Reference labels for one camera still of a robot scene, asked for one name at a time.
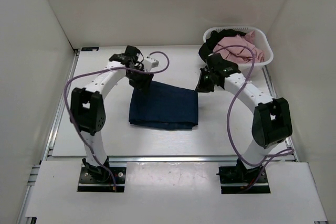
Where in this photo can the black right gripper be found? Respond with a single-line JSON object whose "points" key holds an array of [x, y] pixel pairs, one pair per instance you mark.
{"points": [[200, 87]]}

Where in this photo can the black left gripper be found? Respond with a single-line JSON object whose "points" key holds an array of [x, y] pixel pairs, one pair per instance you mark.
{"points": [[142, 85]]}

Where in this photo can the dark blue denim trousers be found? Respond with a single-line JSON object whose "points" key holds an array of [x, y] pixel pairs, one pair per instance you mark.
{"points": [[164, 107]]}

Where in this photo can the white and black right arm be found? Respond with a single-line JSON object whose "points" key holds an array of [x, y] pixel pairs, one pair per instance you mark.
{"points": [[271, 117]]}

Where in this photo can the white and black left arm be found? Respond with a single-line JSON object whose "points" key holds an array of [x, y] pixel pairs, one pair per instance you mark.
{"points": [[87, 111]]}

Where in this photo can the black garment over basket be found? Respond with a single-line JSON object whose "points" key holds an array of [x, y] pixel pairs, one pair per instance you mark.
{"points": [[215, 37]]}

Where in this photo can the pink garment in basket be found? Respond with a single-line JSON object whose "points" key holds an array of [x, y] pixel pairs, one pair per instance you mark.
{"points": [[240, 49]]}

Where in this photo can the white plastic laundry basket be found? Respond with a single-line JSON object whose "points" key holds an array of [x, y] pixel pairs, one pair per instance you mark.
{"points": [[261, 42]]}

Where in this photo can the blue white label sticker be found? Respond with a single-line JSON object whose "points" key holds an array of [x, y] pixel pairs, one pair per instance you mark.
{"points": [[89, 48]]}

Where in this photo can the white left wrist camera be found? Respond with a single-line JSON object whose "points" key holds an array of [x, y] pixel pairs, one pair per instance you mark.
{"points": [[149, 64]]}

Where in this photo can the aluminium frame rail left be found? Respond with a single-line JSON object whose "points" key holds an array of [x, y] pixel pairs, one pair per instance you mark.
{"points": [[50, 142]]}

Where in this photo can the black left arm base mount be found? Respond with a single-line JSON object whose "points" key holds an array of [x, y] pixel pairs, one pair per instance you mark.
{"points": [[105, 184]]}

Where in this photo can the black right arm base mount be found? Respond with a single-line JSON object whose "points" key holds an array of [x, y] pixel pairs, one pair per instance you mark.
{"points": [[234, 181]]}

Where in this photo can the aluminium front rail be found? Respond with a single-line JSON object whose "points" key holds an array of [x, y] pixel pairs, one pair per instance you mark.
{"points": [[142, 159]]}

